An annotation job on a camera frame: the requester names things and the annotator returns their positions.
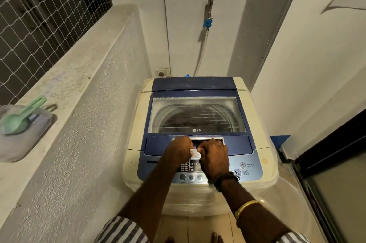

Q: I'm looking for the clear plastic basin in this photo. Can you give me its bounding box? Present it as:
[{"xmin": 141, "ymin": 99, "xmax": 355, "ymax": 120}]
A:
[{"xmin": 257, "ymin": 175, "xmax": 312, "ymax": 243}]

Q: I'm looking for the mint green plastic scoop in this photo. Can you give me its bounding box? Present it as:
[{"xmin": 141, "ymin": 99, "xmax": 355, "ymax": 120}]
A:
[{"xmin": 0, "ymin": 95, "xmax": 47, "ymax": 135}]

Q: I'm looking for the person's right forearm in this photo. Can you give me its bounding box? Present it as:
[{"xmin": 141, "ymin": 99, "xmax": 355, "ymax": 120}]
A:
[{"xmin": 220, "ymin": 178, "xmax": 291, "ymax": 236}]

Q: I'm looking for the person's left hand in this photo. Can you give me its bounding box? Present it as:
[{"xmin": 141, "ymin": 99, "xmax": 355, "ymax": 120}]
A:
[{"xmin": 164, "ymin": 136, "xmax": 195, "ymax": 167}]

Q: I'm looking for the glass-windowed washing machine lid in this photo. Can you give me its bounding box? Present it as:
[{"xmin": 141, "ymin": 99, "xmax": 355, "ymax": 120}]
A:
[{"xmin": 144, "ymin": 97, "xmax": 257, "ymax": 156}]

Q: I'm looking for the white window safety net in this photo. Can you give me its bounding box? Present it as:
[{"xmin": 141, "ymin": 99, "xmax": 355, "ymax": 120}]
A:
[{"xmin": 0, "ymin": 0, "xmax": 113, "ymax": 106}]

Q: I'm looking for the black framed glass door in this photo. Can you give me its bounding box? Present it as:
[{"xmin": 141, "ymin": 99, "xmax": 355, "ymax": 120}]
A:
[{"xmin": 279, "ymin": 108, "xmax": 366, "ymax": 243}]

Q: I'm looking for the person's right hand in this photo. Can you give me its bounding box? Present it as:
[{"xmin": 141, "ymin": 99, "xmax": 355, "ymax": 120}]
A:
[{"xmin": 196, "ymin": 138, "xmax": 230, "ymax": 180}]

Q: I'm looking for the cream blue washing machine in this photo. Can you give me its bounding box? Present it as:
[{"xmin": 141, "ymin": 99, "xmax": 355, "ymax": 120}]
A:
[{"xmin": 123, "ymin": 76, "xmax": 279, "ymax": 217}]

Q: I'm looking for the black thread wristband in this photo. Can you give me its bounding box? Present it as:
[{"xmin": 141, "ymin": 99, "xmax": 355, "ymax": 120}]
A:
[{"xmin": 213, "ymin": 172, "xmax": 240, "ymax": 192}]

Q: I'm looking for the person's left forearm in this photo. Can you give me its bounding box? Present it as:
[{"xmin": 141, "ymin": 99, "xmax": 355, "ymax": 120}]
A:
[{"xmin": 119, "ymin": 161, "xmax": 183, "ymax": 235}]

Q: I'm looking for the gold bangle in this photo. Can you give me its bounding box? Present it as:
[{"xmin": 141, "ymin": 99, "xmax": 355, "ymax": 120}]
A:
[{"xmin": 234, "ymin": 200, "xmax": 262, "ymax": 221}]

